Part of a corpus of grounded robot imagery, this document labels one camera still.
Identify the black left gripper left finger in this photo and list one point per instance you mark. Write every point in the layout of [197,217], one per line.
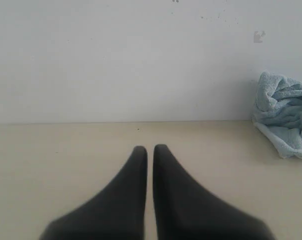
[117,212]

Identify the light blue terry towel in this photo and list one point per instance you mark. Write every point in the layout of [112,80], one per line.
[277,113]

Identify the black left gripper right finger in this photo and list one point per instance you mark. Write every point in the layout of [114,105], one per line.
[185,210]

